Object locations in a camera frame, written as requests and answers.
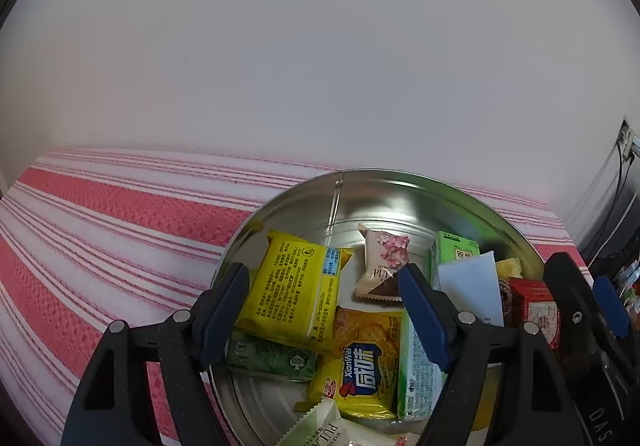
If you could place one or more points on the ball of twine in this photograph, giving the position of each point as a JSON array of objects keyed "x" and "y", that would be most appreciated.
[{"x": 505, "y": 298}]

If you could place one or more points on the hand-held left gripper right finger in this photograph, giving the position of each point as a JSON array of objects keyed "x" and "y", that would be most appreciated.
[{"x": 425, "y": 321}]

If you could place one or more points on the pink flower snack packet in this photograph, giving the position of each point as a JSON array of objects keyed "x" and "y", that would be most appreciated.
[{"x": 380, "y": 261}]

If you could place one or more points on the plain yellow packet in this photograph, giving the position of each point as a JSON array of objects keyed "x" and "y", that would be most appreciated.
[{"x": 290, "y": 291}]

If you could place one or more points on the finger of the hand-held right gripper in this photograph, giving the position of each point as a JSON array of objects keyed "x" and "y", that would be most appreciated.
[
  {"x": 572, "y": 301},
  {"x": 612, "y": 306}
]

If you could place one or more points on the green white drink carton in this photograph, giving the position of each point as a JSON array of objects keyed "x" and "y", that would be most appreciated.
[
  {"x": 415, "y": 381},
  {"x": 270, "y": 356}
]

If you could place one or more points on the green white snack packet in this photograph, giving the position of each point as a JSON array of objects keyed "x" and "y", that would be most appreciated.
[{"x": 325, "y": 426}]

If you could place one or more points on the wall socket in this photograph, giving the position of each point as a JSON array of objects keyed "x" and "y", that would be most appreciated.
[{"x": 627, "y": 138}]

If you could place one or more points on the colourful small clutter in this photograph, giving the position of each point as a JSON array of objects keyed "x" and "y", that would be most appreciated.
[{"x": 631, "y": 283}]

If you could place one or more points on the yellow snack packet blue label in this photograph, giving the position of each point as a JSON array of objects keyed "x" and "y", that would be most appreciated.
[{"x": 370, "y": 366}]

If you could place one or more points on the red snack packet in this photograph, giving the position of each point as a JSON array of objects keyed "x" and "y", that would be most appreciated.
[{"x": 537, "y": 313}]

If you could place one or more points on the round metal tin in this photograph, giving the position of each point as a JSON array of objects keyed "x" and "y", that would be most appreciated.
[{"x": 380, "y": 196}]

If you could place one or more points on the red white striped cloth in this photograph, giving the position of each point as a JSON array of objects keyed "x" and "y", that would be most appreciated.
[{"x": 100, "y": 226}]

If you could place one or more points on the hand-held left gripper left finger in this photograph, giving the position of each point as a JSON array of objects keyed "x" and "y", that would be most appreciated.
[{"x": 220, "y": 321}]

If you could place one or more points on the white cardboard box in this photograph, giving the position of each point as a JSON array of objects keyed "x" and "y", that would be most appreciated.
[{"x": 470, "y": 286}]

